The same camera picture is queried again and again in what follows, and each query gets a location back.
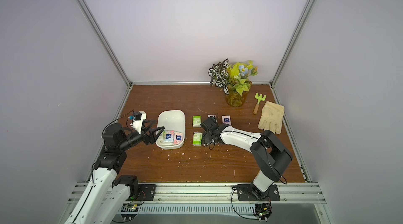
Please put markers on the left circuit board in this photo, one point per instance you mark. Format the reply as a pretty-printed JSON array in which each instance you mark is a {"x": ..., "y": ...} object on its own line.
[{"x": 129, "y": 213}]

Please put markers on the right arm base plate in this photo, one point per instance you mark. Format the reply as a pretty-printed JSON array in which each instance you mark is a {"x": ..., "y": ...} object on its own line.
[{"x": 249, "y": 192}]

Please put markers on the green pocket tissue pack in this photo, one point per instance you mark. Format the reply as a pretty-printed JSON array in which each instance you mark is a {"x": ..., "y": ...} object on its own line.
[{"x": 196, "y": 121}]

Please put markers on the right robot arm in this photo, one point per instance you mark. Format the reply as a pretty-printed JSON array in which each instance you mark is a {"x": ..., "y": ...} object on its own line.
[{"x": 270, "y": 154}]

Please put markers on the green toy garden rake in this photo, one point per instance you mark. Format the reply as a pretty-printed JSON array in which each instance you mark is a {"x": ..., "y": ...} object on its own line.
[{"x": 259, "y": 97}]

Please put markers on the pink barcode tissue pack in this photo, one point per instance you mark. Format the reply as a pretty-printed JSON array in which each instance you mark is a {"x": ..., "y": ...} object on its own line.
[{"x": 178, "y": 138}]

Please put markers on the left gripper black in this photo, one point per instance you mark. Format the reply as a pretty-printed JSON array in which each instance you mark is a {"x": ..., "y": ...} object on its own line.
[{"x": 149, "y": 139}]

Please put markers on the beige work glove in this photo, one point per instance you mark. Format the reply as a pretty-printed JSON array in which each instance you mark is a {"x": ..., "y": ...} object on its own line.
[{"x": 271, "y": 117}]

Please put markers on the potted artificial plant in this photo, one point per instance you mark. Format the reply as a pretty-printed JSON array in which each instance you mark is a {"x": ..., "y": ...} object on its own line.
[{"x": 233, "y": 80}]

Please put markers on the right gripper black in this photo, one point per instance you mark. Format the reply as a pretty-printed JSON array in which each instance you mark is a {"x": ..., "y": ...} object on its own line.
[{"x": 211, "y": 128}]

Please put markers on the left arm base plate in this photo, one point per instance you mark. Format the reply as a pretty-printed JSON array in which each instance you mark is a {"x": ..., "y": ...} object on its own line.
[{"x": 144, "y": 192}]

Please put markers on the aluminium front rail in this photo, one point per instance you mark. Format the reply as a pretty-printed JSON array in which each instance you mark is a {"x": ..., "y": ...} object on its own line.
[{"x": 223, "y": 193}]

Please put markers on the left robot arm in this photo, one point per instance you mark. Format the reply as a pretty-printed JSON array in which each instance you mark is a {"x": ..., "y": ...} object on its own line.
[{"x": 106, "y": 191}]

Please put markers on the blue tempo tissue pack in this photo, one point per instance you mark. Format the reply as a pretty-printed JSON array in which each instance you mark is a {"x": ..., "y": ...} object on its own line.
[{"x": 169, "y": 136}]

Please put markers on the pink pocket tissue pack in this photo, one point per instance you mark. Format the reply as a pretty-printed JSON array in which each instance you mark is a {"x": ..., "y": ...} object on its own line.
[{"x": 226, "y": 120}]

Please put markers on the green edge tissue pack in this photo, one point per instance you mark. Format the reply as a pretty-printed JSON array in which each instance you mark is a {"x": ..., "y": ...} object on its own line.
[{"x": 161, "y": 138}]

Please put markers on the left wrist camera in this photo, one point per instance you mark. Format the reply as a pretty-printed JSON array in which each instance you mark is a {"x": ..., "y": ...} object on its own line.
[{"x": 137, "y": 119}]

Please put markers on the circuit board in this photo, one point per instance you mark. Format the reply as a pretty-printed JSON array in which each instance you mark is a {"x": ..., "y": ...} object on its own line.
[
  {"x": 263, "y": 211},
  {"x": 129, "y": 213}
]

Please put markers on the right circuit board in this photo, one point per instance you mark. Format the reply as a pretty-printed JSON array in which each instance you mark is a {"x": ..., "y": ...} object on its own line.
[{"x": 263, "y": 211}]

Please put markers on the white plastic storage box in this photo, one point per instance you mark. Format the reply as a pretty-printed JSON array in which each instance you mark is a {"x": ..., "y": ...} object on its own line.
[{"x": 172, "y": 120}]

